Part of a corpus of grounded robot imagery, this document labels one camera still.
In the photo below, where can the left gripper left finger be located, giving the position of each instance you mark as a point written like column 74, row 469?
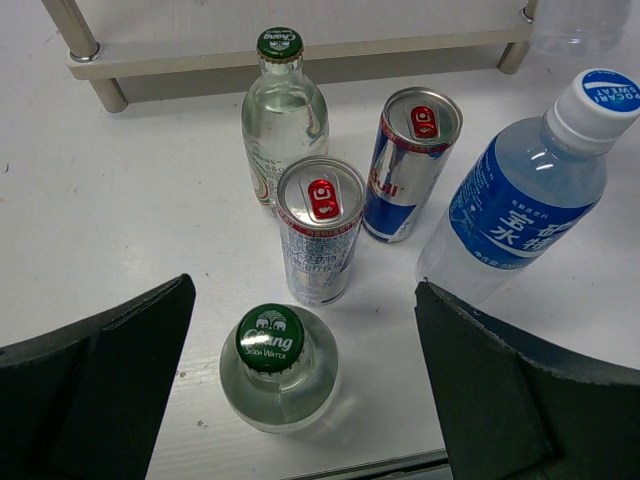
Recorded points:
column 86, row 401

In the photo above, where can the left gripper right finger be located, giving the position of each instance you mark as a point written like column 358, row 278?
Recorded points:
column 512, row 405

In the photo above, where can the glass soda water bottle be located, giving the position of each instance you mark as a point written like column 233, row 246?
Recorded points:
column 279, row 368
column 284, row 114

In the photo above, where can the Pocari Sweat bottle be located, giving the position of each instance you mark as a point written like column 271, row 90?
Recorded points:
column 536, row 179
column 578, row 28

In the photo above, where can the near Red Bull can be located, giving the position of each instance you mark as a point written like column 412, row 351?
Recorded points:
column 320, row 205

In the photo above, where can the red bull can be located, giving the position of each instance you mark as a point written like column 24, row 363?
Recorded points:
column 417, row 131
column 320, row 205

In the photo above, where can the far Red Bull can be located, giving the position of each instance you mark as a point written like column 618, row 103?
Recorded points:
column 417, row 131

